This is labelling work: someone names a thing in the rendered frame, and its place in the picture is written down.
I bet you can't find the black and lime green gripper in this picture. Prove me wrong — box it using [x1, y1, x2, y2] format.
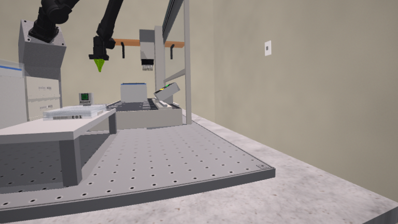
[89, 46, 109, 72]

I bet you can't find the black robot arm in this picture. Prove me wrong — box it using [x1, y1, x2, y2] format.
[29, 0, 123, 54]

